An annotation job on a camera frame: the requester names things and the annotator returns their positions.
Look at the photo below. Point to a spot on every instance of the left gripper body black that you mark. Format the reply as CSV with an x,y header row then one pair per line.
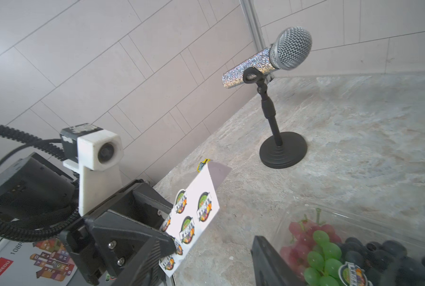
x,y
136,198

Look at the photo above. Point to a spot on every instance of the white toy block bucket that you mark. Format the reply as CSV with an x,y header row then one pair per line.
x,y
43,263

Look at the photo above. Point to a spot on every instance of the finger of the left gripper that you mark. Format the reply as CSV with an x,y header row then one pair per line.
x,y
128,248

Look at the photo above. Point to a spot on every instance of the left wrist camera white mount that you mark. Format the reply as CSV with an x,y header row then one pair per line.
x,y
93,153

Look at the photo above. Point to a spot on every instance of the white sticker sheet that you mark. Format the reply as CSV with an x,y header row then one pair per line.
x,y
194,209

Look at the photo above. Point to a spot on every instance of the glitter microphone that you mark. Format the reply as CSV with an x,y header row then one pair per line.
x,y
289,51

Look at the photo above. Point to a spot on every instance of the round fruit sticker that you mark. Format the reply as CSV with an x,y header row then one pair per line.
x,y
352,275

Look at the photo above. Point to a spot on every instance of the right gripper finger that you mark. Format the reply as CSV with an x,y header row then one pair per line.
x,y
269,267

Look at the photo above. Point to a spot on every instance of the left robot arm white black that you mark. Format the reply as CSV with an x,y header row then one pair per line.
x,y
67,218

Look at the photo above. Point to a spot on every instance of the black microphone stand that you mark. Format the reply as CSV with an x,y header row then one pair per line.
x,y
283,149

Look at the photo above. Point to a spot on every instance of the clear grape box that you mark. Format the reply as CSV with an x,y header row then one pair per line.
x,y
315,241

